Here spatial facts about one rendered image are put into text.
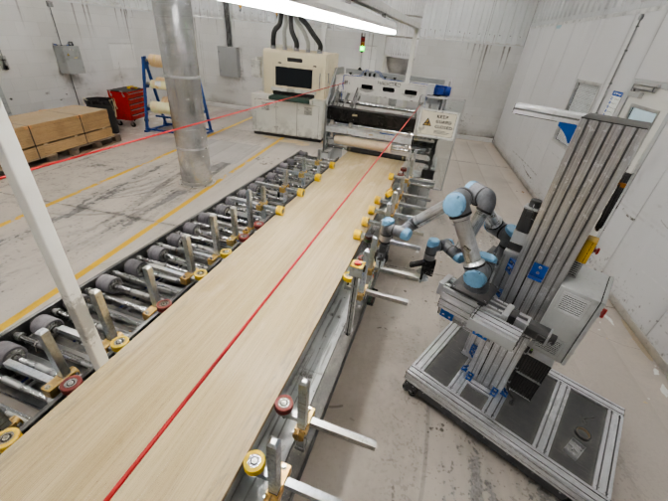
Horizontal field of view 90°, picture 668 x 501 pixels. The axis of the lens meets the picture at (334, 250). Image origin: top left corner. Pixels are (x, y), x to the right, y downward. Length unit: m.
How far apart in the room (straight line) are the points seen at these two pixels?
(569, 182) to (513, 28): 9.28
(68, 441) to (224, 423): 0.56
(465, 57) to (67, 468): 10.76
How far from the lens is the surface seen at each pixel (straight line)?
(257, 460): 1.49
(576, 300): 2.18
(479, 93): 11.07
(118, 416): 1.73
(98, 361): 1.90
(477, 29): 10.96
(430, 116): 4.57
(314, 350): 2.15
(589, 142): 2.00
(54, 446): 1.75
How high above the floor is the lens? 2.24
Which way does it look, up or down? 32 degrees down
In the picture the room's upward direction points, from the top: 5 degrees clockwise
